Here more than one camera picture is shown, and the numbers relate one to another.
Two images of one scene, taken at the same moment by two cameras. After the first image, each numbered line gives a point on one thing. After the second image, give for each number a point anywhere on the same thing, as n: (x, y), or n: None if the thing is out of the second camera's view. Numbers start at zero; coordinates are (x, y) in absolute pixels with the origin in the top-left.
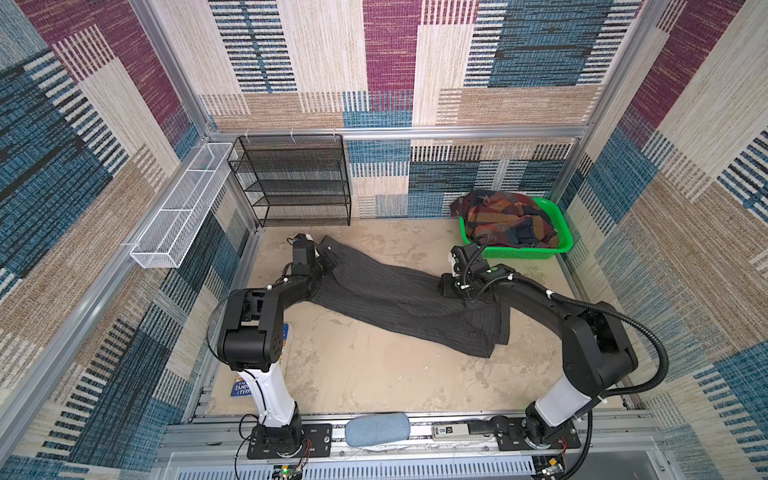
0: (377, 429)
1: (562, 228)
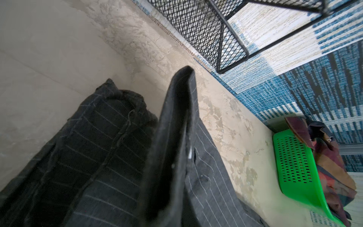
0: None
1: (298, 177)
